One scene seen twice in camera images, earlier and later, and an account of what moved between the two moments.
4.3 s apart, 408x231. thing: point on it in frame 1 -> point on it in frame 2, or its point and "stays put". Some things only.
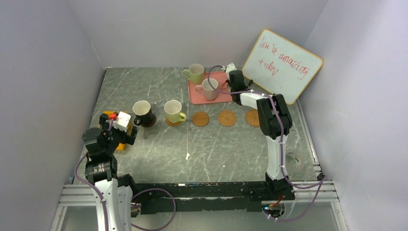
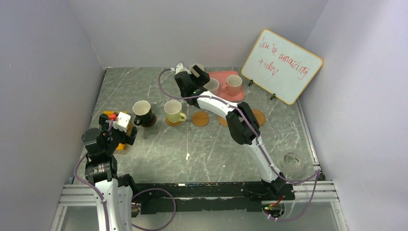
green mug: [172, 109] stays put
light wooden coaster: [200, 119] stays put
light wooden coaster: [173, 124] stays put
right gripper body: [227, 81] -> [193, 81]
